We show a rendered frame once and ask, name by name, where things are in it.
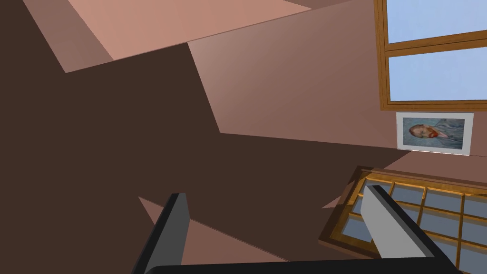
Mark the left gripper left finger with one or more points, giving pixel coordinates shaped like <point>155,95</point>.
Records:
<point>167,236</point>

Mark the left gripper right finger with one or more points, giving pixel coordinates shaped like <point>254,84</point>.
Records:
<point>392,228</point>

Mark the white framed portrait picture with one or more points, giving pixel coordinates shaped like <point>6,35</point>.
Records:
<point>433,133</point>

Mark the wooden two-pane window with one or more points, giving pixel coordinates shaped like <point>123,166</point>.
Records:
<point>433,72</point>

